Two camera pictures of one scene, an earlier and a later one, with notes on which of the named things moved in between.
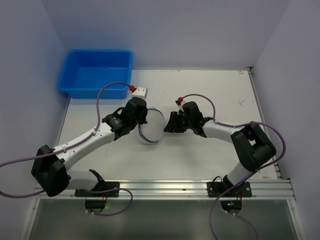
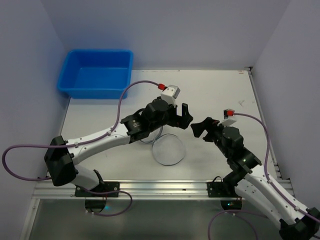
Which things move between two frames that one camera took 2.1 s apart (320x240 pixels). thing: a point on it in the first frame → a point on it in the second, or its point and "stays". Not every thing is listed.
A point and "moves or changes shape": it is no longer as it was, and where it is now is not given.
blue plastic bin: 82,73 stays
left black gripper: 140,116 → 176,117
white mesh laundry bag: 152,132 moves or changes shape
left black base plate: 105,185 stays
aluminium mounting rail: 282,189 stays
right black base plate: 216,189 stays
